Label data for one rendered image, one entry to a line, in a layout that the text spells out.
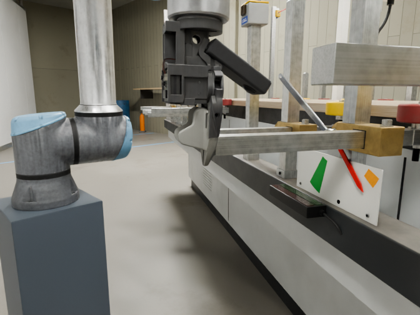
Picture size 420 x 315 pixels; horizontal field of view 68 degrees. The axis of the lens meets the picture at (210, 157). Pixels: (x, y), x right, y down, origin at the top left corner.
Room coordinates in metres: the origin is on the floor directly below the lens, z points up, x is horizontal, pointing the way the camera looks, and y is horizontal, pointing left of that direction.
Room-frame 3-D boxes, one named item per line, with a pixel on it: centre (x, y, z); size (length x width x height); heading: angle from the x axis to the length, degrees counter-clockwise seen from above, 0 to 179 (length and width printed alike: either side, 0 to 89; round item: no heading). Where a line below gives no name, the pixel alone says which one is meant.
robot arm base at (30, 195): (0.94, 0.51, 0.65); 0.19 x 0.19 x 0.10
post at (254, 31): (1.10, -0.15, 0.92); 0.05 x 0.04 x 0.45; 16
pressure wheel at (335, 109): (0.85, -0.35, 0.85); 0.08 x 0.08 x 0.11
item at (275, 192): (0.67, -0.21, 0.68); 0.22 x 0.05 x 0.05; 16
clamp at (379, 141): (0.59, -0.29, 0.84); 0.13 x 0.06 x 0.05; 16
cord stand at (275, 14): (3.38, -0.66, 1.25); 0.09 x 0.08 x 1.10; 16
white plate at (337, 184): (0.63, -0.25, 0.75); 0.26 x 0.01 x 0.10; 16
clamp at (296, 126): (0.83, -0.22, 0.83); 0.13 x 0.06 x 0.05; 16
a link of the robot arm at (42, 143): (0.95, 0.51, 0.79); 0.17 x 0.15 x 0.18; 123
